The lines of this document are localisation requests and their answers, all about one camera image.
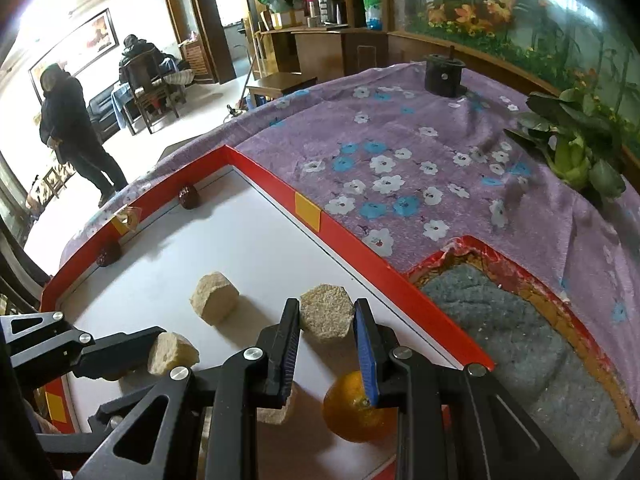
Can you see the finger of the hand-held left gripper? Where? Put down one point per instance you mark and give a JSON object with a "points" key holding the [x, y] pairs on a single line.
{"points": [[107, 417], [105, 352]]}

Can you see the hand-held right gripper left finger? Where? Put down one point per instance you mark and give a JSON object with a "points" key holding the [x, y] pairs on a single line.
{"points": [[287, 355]]}

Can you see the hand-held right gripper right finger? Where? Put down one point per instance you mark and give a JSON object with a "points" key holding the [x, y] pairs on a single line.
{"points": [[366, 360]]}

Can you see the large orange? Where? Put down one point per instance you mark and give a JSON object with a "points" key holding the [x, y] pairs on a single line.
{"points": [[345, 410]]}

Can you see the beige hexagonal chunk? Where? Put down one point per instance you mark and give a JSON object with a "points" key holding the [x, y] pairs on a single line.
{"points": [[275, 412], [325, 312], [214, 297]]}

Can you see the irregular beige chunk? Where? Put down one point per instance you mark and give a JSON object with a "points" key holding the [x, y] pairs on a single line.
{"points": [[170, 352]]}

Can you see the dried red date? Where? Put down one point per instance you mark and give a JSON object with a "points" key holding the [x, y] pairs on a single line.
{"points": [[108, 253], [188, 196]]}

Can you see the white tray with red rim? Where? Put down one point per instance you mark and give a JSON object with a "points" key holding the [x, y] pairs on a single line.
{"points": [[240, 240]]}

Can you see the grey mat with brown border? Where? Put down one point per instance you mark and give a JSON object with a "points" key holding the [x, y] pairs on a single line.
{"points": [[500, 335]]}

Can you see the purple floral tablecloth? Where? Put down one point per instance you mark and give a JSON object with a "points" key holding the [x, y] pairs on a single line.
{"points": [[400, 125]]}

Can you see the dark sofa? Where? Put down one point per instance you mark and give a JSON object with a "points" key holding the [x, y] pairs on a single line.
{"points": [[102, 107]]}

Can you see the wooden chair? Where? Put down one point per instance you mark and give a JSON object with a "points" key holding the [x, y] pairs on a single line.
{"points": [[150, 95]]}

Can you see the wooden stool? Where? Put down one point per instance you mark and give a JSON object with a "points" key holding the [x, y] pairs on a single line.
{"points": [[280, 85]]}

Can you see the green bok choy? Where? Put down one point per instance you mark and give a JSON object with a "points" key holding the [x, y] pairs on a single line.
{"points": [[575, 160]]}

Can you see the black cylindrical holder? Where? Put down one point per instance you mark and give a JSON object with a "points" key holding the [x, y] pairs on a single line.
{"points": [[443, 77]]}

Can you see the wooden sideboard cabinet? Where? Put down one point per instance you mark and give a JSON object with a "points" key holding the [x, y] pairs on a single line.
{"points": [[340, 50]]}

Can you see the pink bottle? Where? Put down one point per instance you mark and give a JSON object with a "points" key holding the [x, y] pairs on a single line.
{"points": [[311, 5]]}

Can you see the green blue plastic bottle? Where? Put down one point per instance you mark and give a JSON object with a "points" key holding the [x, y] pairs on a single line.
{"points": [[373, 7]]}

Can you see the green bag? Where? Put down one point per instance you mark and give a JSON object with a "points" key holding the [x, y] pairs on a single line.
{"points": [[274, 2]]}

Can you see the silver black thermos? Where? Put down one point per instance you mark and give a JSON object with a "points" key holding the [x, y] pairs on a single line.
{"points": [[328, 0]]}

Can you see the glass display with artificial flowers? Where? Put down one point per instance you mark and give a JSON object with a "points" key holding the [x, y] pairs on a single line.
{"points": [[525, 10]]}

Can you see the framed wall painting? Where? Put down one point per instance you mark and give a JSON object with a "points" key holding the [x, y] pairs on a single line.
{"points": [[85, 42]]}

